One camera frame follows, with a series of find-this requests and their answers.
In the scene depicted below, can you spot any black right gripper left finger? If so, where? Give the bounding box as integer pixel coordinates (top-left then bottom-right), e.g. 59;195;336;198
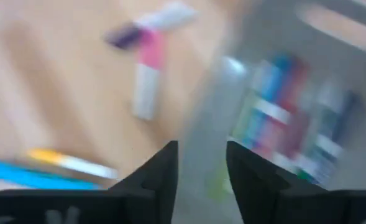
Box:
0;140;179;224

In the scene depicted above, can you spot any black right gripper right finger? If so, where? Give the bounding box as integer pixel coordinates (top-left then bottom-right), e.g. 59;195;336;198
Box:
226;141;366;224

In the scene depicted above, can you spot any yellow small marker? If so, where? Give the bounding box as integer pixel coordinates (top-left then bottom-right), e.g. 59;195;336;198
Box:
25;147;120;180

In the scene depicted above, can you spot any green thin marker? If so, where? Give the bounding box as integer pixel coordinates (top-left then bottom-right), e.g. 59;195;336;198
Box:
294;80;345;184

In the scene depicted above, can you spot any clear plastic bin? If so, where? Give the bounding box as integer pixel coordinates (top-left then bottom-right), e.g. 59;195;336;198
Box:
176;0;366;224

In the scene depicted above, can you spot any red thin marker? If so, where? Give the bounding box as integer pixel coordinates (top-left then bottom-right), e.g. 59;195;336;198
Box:
260;58;311;159

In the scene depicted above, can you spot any pink small marker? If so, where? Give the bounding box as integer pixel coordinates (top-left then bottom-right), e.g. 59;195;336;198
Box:
131;27;168;122

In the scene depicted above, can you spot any blue highlighter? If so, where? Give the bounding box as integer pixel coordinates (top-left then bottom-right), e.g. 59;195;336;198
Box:
0;160;104;191

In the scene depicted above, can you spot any purple small marker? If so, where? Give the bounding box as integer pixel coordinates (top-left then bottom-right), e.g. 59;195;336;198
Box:
103;1;199;50

